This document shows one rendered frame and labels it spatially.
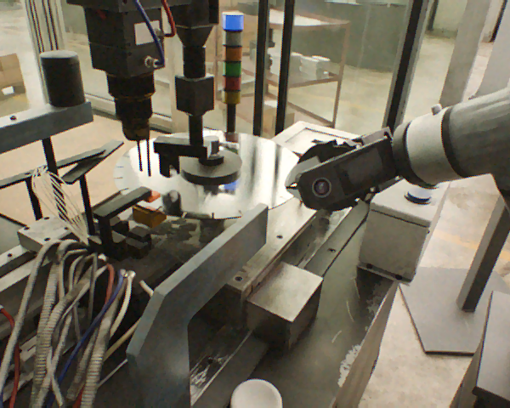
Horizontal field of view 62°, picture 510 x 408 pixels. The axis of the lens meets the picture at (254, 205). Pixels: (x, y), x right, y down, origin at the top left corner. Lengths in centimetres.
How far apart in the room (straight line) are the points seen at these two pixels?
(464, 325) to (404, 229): 119
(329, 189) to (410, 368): 133
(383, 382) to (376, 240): 91
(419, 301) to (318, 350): 131
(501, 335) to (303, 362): 35
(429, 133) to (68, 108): 56
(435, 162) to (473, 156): 4
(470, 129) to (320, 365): 41
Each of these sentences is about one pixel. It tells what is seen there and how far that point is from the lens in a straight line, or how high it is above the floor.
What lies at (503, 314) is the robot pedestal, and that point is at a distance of 89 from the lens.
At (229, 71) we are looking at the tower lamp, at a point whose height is 104.
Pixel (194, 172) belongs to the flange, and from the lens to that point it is 71.
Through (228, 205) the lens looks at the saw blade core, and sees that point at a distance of 64.
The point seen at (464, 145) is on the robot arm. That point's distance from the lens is 44.
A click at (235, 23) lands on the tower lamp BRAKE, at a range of 96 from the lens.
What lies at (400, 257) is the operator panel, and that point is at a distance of 84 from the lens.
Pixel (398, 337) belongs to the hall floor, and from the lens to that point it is 183.
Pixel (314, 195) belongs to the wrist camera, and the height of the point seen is 106.
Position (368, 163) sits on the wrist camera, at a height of 109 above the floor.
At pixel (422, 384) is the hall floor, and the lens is 171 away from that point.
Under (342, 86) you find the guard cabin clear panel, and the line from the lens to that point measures 110.
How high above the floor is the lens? 129
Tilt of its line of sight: 32 degrees down
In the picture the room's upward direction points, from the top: 3 degrees clockwise
